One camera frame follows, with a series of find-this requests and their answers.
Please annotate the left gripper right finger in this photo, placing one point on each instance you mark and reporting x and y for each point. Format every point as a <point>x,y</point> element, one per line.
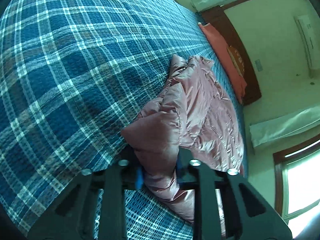
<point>227,206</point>

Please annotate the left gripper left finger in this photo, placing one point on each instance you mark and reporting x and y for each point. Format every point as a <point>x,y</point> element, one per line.
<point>72,213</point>

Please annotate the pink puffer jacket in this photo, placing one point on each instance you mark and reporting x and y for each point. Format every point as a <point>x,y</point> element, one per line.
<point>193,112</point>

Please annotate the left window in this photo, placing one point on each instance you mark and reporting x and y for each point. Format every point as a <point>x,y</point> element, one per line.
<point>296,172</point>

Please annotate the left window inner curtain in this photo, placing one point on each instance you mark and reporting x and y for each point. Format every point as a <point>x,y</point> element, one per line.
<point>284,126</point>

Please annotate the brown embroidered pillow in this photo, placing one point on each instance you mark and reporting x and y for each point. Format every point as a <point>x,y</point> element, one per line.
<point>236,60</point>

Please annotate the blue plaid bed sheet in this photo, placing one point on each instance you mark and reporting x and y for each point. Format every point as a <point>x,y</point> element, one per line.
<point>74,73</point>

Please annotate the orange folded blanket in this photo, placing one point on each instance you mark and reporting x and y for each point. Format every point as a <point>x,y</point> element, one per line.
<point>219,46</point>

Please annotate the dark wooden headboard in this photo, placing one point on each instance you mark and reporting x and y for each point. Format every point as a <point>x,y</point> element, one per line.
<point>219,20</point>

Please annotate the wall power socket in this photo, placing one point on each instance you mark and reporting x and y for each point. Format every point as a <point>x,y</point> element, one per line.
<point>258,65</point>

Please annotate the white wall air conditioner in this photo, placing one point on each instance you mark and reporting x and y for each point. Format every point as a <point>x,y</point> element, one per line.
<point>310,43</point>

